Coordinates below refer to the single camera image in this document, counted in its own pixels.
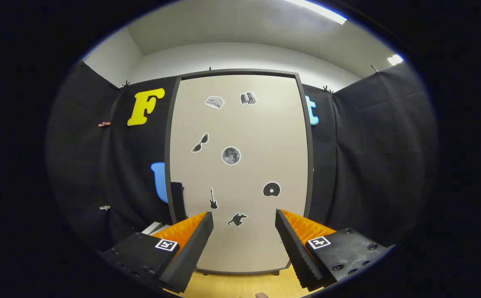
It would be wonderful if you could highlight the grey cabinet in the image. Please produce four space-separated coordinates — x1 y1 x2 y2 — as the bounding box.
164 68 315 276

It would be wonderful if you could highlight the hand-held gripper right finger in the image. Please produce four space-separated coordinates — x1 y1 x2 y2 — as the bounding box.
274 209 392 290

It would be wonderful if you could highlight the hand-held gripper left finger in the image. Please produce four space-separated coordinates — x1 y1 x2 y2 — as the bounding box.
99 211 215 294

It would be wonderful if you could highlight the green book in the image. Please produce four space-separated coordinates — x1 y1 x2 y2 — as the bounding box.
141 221 163 236

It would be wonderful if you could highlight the black door handle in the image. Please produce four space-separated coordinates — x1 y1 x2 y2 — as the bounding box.
170 181 185 223

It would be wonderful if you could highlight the black backdrop cloth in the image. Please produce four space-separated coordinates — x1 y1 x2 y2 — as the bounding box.
46 60 439 253

